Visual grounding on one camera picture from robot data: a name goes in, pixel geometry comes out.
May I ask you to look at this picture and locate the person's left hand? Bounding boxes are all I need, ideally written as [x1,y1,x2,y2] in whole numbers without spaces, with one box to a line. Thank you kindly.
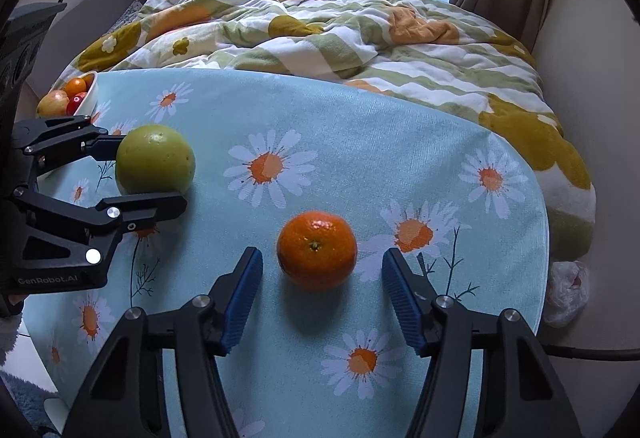
[0,292,26,319]

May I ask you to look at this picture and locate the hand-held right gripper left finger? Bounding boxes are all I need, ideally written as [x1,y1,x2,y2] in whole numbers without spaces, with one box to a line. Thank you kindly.
[62,246,264,438]

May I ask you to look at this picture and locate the large yellow pear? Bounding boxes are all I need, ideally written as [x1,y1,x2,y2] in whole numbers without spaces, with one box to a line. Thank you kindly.
[37,90,70,117]

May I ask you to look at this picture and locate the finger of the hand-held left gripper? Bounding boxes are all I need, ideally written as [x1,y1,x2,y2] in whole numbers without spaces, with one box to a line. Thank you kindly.
[10,188,188,270]
[11,114,127,180]

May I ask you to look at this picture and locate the white and yellow oval dish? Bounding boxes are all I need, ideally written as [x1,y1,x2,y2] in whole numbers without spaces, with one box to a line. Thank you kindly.
[36,70,99,181]

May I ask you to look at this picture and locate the green striped floral blanket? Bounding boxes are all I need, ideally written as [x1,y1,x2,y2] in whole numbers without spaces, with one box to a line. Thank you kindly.
[52,0,597,264]

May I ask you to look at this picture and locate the light blue daisy tablecloth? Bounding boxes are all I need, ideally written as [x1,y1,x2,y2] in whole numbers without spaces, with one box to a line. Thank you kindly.
[20,68,551,438]

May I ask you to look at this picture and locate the large orange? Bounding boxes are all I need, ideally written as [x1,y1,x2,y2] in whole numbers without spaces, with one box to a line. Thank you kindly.
[276,211,358,292]

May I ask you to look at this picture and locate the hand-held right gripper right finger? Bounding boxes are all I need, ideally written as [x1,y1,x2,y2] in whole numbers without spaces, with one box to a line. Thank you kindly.
[381,247,583,438]

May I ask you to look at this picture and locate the white plastic bag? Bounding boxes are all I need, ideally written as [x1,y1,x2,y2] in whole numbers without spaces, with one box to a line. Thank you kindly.
[542,260,591,329]

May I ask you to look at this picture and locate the large green citrus fruit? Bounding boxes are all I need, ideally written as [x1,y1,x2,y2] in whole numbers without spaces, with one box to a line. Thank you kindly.
[115,124,197,197]

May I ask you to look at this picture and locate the grey fluffy rug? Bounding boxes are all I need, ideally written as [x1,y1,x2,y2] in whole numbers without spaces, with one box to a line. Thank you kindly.
[0,363,61,438]

